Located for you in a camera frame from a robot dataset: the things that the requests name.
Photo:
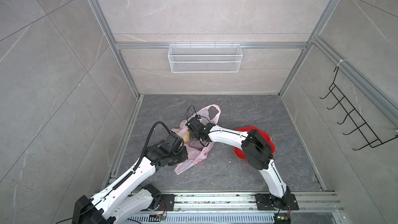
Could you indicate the pink plastic bag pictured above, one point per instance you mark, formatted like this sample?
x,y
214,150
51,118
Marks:
x,y
196,151

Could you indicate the black wire hook rack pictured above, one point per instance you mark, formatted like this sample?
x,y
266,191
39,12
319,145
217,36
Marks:
x,y
371,139

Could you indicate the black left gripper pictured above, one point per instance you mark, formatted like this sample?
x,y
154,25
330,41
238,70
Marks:
x,y
185,153

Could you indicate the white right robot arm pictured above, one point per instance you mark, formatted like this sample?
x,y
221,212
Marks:
x,y
258,153

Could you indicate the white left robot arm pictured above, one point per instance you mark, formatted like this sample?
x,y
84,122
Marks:
x,y
126,196

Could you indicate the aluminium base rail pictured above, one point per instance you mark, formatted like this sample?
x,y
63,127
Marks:
x,y
214,207

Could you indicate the cream fake fruit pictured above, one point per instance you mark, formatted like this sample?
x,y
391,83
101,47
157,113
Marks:
x,y
186,137

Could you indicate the white wire mesh basket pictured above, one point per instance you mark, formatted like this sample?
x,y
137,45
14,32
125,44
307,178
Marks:
x,y
205,58

